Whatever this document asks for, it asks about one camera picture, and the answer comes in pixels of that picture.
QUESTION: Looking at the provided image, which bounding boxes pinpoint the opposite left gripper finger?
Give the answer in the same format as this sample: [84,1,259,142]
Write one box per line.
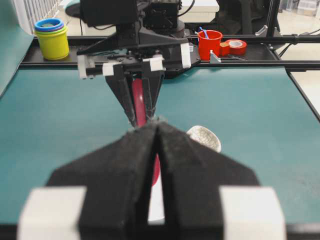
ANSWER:
[141,57,165,118]
[102,62,137,127]

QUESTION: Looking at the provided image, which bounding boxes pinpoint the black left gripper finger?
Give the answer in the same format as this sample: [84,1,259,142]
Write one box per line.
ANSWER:
[17,123,158,240]
[157,123,287,240]

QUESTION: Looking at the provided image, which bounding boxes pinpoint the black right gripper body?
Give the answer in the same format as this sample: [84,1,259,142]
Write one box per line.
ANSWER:
[77,22,191,79]

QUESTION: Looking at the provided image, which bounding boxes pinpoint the red spoon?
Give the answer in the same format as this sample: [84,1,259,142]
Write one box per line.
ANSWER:
[132,78,161,186]

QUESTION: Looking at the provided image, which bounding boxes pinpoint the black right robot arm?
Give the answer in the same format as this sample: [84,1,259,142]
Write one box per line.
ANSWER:
[74,0,287,240]

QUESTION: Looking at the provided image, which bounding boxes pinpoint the white ceramic bowl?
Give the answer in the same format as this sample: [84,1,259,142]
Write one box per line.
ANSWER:
[186,125,222,153]

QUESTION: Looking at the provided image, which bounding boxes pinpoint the red plastic cup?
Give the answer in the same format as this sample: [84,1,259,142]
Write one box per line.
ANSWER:
[198,30,223,61]

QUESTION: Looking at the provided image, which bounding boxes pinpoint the white desk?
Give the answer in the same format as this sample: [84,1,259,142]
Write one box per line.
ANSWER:
[56,0,220,36]

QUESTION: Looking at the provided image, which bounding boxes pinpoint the blue pen in cup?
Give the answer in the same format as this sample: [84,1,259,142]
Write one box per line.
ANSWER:
[199,26,209,39]

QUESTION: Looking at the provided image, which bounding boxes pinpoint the stacked yellow blue cups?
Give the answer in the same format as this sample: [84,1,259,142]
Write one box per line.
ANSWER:
[34,18,70,61]

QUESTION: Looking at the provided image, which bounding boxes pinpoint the red tape roll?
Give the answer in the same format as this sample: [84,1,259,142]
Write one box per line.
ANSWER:
[219,39,248,57]

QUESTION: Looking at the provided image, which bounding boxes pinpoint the black office chair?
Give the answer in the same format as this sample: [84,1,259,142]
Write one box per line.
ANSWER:
[215,0,271,35]

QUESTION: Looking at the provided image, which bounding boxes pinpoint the metal corner bracket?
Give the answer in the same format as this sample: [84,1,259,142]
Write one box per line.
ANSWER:
[209,49,222,64]

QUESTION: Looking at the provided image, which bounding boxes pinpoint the black aluminium frame rail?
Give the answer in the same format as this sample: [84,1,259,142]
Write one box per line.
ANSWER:
[19,36,320,77]

